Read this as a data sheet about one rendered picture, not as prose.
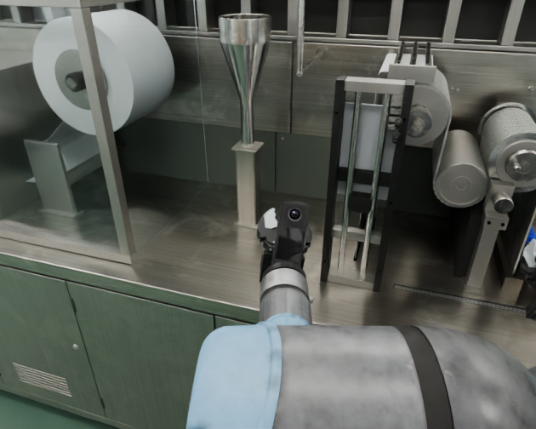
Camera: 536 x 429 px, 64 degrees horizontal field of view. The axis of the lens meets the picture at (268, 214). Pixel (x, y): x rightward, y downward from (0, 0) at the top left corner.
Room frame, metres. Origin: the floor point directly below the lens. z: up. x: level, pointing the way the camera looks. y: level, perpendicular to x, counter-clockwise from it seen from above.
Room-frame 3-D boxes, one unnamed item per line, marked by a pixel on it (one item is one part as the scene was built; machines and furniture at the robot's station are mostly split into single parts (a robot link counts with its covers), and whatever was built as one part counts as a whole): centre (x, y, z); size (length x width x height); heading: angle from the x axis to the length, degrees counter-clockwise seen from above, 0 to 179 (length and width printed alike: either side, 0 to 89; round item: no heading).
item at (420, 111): (0.98, -0.35, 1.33); 0.06 x 0.06 x 0.06; 72
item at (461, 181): (1.08, -0.52, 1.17); 0.26 x 0.12 x 0.12; 162
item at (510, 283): (1.03, -0.69, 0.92); 0.28 x 0.04 x 0.04; 162
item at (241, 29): (1.25, 0.06, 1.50); 0.14 x 0.14 x 0.06
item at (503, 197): (0.86, -0.54, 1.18); 0.04 x 0.02 x 0.04; 72
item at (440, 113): (1.13, -0.39, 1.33); 0.25 x 0.14 x 0.14; 162
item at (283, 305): (0.43, -0.02, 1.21); 0.11 x 0.08 x 0.09; 179
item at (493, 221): (0.90, -0.55, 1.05); 0.06 x 0.05 x 0.31; 162
